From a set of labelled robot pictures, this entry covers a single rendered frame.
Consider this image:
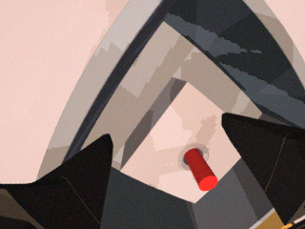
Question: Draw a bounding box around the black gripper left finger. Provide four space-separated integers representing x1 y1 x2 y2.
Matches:
0 134 114 229

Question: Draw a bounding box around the red peg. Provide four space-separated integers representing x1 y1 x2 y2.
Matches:
184 149 217 191

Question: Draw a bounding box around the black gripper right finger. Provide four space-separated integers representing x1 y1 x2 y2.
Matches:
221 114 305 225

